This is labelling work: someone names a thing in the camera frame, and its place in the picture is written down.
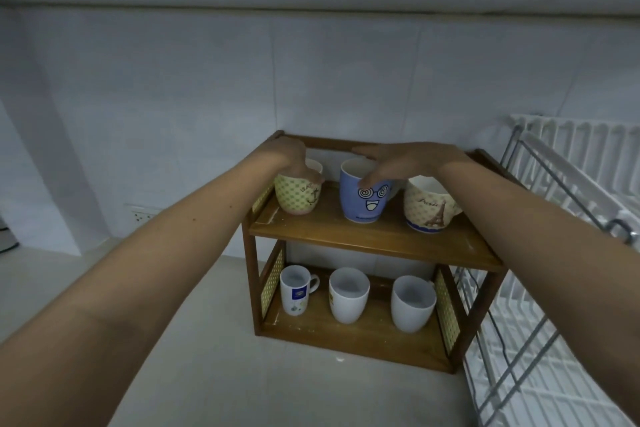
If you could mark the person's right hand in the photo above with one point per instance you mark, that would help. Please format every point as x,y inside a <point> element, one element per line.
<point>415,159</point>

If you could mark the person's left hand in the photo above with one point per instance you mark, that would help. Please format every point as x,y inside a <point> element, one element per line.
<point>285,154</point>

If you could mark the person's left fingers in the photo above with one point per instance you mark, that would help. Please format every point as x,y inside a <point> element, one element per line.
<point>310,175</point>

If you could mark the person's right thumb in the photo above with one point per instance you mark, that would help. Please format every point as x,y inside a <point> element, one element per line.
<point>376,179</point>

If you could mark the green dotted anchor mug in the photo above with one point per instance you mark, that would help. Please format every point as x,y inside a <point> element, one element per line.
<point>296,195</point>

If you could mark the blue cartoon face mug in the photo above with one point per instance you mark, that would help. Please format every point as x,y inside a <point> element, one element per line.
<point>362,201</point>

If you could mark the person's right forearm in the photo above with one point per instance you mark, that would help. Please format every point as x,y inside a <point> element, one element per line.
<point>540,251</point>

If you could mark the person's left forearm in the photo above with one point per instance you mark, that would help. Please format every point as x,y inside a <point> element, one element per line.
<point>150,276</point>

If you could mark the two-tier wooden shelf rack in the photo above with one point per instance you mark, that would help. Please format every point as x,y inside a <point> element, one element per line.
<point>370,236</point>

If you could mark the cream tower print mug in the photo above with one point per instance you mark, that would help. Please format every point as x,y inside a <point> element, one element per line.
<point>427,206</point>

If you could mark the white mug with blue label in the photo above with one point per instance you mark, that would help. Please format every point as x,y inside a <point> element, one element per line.
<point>294,294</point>

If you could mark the white mug with yellow print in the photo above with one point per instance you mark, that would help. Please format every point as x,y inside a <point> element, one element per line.
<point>347,299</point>

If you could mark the plain white mug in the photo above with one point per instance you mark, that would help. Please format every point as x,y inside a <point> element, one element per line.
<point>411,306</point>

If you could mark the white plastic dish rack tray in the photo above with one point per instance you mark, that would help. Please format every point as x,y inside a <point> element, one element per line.
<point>575,161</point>

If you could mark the white wall socket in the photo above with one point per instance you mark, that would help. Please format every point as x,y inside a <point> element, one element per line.
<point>145,215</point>

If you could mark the grey metal dish rack frame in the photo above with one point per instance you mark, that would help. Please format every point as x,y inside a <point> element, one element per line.
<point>565,191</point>

